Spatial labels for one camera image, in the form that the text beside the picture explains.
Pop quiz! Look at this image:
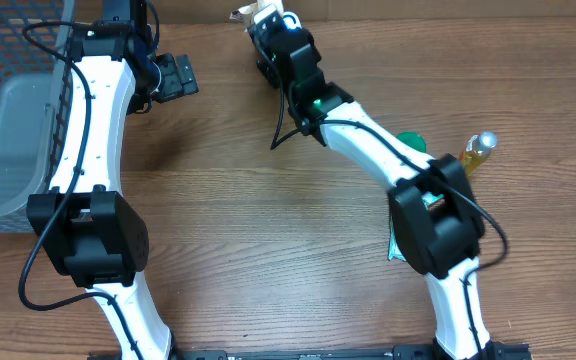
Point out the beige Pantree snack pouch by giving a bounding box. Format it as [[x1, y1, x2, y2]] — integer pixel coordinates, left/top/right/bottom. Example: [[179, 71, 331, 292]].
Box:
[[229, 0, 284, 24]]

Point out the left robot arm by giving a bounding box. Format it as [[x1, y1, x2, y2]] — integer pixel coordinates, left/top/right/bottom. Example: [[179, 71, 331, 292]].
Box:
[[26, 1, 198, 359]]

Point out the white barcode scanner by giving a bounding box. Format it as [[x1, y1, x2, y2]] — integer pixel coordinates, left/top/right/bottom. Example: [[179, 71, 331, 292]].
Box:
[[282, 11, 302, 30]]

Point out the grey plastic mesh basket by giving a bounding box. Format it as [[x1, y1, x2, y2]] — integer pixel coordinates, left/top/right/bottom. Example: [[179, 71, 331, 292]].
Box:
[[0, 0, 75, 233]]

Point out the Kleenex tissue pack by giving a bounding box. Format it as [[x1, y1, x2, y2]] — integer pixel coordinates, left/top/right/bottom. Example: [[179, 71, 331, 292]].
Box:
[[422, 192, 445, 211]]

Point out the yellow Vim liquid bottle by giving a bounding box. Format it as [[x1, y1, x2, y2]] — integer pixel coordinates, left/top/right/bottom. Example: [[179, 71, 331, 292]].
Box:
[[458, 131, 498, 176]]

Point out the teal snack packet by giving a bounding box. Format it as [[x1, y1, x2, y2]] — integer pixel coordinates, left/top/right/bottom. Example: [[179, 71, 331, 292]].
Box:
[[388, 220, 406, 262]]

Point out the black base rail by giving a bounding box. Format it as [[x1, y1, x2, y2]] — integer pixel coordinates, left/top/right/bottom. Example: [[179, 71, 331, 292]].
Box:
[[86, 342, 534, 360]]

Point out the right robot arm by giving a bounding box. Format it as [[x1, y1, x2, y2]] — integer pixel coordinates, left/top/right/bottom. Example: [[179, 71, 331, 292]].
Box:
[[248, 5, 493, 359]]

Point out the green lid white jar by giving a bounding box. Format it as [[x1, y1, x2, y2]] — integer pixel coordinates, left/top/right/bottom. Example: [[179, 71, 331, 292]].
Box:
[[396, 132, 427, 153]]

